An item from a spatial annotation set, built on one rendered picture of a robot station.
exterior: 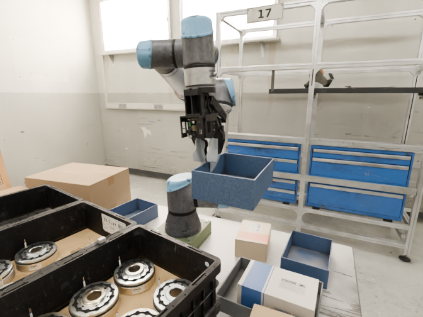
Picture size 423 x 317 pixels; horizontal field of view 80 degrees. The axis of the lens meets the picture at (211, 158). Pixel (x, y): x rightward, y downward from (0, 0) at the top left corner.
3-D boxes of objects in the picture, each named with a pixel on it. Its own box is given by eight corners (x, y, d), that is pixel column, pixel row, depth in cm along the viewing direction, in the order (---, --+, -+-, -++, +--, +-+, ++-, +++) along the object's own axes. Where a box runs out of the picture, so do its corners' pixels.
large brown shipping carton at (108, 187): (31, 214, 132) (23, 177, 127) (76, 192, 160) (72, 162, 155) (94, 225, 120) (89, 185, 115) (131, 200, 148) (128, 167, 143)
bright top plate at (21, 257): (44, 239, 80) (43, 238, 80) (63, 248, 76) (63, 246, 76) (7, 257, 72) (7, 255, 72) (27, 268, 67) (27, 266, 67)
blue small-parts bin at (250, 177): (223, 174, 78) (223, 152, 76) (272, 182, 72) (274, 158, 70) (191, 198, 60) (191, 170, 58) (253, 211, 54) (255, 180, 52)
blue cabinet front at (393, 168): (305, 204, 232) (311, 144, 218) (400, 221, 203) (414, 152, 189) (304, 205, 230) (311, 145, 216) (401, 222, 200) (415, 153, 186)
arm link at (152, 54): (179, 83, 116) (134, 27, 67) (203, 83, 114) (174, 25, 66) (179, 109, 116) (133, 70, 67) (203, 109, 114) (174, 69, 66)
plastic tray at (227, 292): (214, 309, 74) (214, 294, 72) (240, 268, 91) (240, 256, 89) (313, 352, 61) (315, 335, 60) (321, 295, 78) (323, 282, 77)
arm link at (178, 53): (182, 43, 74) (171, 33, 64) (220, 41, 73) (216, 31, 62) (182, 71, 76) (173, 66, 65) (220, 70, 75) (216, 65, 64)
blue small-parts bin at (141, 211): (138, 209, 136) (136, 197, 135) (158, 216, 129) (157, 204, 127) (105, 225, 120) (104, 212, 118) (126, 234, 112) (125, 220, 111)
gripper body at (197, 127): (180, 141, 61) (175, 88, 58) (197, 135, 69) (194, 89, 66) (208, 141, 58) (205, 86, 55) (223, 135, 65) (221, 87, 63)
